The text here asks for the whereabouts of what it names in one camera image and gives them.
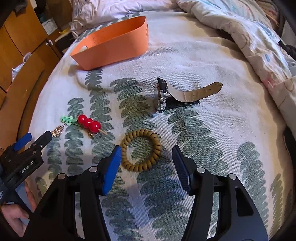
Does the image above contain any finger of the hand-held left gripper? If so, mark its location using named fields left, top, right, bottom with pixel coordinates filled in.
left=29, top=130, right=53, bottom=154
left=0, top=133, right=32, bottom=163

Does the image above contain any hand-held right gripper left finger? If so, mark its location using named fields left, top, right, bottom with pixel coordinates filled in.
left=24, top=146, right=122, bottom=241

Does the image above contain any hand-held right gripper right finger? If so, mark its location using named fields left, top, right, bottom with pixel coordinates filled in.
left=171, top=145, right=270, bottom=241

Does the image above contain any tan coil hair tie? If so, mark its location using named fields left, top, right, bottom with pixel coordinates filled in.
left=121, top=130, right=162, bottom=172

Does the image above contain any red bead hairpin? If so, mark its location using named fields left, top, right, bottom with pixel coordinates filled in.
left=78, top=114, right=107, bottom=135

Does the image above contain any orange storage box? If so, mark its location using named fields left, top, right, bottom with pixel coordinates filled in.
left=70, top=16, right=149, bottom=70

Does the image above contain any person's left hand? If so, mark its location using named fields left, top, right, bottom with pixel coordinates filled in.
left=0, top=182, right=37, bottom=232

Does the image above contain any green cactus hair clip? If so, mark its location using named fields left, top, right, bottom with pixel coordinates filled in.
left=60, top=115, right=80, bottom=126

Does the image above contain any clear plastic bag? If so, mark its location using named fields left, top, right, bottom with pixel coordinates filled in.
left=11, top=53, right=31, bottom=79

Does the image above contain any wooden dresser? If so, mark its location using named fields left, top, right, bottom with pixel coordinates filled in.
left=0, top=0, right=74, bottom=158

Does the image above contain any dark nightstand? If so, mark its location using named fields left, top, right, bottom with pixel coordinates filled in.
left=55, top=23, right=77, bottom=55

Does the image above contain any leaf print bedspread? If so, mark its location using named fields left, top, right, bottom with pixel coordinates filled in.
left=23, top=10, right=294, bottom=241

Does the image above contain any white box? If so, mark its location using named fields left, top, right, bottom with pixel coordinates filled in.
left=42, top=19, right=57, bottom=35

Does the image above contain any floral quilt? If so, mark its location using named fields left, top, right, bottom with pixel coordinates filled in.
left=176, top=0, right=296, bottom=130

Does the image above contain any black strap wristwatch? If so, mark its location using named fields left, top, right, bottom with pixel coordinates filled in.
left=154, top=78, right=223, bottom=114

